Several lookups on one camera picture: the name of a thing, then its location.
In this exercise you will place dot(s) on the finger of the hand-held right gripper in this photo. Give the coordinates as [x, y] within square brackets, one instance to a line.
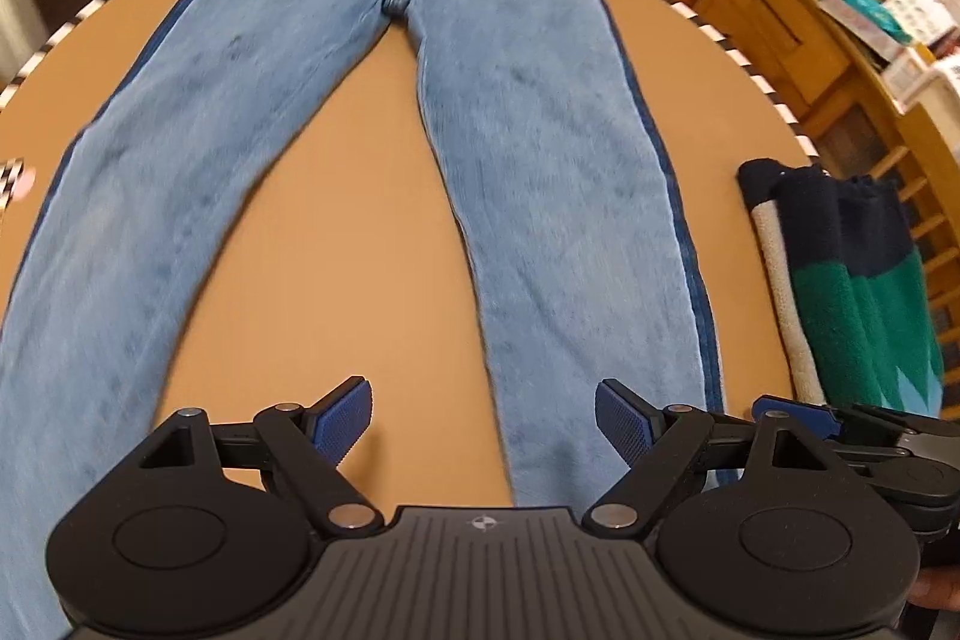
[817, 421]

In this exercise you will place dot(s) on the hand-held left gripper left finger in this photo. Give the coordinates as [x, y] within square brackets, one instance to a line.
[341, 419]

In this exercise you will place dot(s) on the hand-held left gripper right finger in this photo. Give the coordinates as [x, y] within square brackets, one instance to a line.
[626, 419]

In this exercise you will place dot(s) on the blue denim jeans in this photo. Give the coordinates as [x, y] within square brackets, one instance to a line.
[525, 160]

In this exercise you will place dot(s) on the person's right hand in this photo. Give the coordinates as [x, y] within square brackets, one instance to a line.
[941, 587]

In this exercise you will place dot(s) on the folded green navy sweater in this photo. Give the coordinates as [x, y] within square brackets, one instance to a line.
[840, 280]

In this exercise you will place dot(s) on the wooden spindle chair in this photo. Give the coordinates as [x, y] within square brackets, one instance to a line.
[930, 134]

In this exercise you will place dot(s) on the pink round sticker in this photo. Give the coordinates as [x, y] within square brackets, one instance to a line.
[27, 183]

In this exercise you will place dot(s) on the wooden drawer cabinet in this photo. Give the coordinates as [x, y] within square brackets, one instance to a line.
[757, 18]

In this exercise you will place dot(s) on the checkered marker sticker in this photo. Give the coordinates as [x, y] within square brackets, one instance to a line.
[7, 183]

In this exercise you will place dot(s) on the teal packet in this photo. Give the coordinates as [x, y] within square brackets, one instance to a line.
[870, 10]

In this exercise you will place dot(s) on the printed paper card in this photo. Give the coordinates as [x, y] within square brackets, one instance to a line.
[919, 6]

